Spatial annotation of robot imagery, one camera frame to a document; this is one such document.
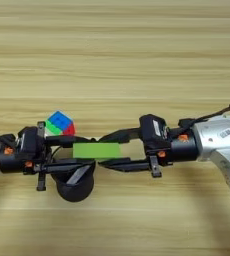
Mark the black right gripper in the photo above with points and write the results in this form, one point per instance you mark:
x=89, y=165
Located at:
x=182, y=148

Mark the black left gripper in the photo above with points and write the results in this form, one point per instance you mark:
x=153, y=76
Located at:
x=15, y=160

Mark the white marker with black cap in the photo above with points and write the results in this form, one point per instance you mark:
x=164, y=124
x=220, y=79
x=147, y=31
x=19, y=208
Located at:
x=78, y=175

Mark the green rectangular block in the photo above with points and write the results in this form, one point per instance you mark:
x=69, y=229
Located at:
x=97, y=150

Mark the colourful puzzle cube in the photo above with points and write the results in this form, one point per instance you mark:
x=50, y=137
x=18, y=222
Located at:
x=61, y=123

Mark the black mesh pen cup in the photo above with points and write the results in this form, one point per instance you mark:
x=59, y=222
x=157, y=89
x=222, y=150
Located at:
x=75, y=191

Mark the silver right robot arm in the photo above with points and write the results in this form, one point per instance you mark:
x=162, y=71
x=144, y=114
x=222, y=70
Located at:
x=223, y=143

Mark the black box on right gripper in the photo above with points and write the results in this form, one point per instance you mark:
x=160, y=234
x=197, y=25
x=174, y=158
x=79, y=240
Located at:
x=152, y=130

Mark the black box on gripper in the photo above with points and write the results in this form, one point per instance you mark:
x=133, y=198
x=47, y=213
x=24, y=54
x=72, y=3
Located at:
x=28, y=137
x=152, y=130

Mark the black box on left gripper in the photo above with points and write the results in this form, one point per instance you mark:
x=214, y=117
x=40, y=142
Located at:
x=28, y=137

